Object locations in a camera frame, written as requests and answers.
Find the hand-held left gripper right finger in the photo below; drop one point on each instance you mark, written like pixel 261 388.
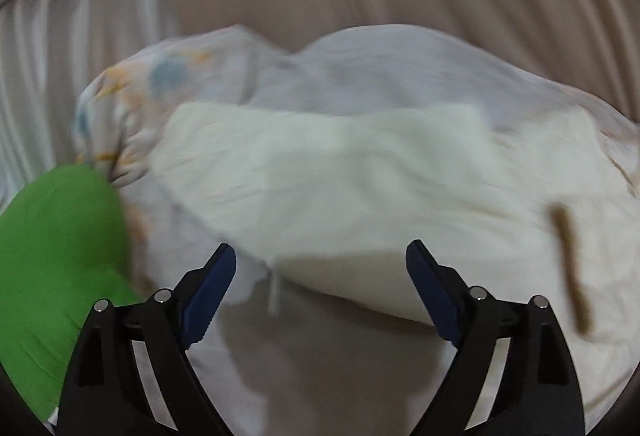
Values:
pixel 434 294

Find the white striped curtain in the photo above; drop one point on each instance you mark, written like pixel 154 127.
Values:
pixel 65 80

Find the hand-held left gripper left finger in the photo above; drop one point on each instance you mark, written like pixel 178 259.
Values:
pixel 210 294

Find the floral printed quilt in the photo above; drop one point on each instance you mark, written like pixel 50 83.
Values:
pixel 310 70

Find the cream white garment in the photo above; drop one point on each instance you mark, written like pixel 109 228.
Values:
pixel 380 196

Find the green cloth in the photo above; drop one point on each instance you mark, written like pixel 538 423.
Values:
pixel 55 261

